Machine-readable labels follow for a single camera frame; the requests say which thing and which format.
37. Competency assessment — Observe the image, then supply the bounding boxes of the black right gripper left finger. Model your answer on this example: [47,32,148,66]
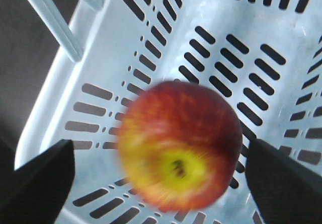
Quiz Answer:
[1,139,75,223]

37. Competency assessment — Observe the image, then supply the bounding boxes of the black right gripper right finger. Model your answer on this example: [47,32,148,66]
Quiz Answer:
[246,138,321,223]

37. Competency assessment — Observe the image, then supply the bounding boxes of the red apple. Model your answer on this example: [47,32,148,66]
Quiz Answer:
[117,81,242,212]

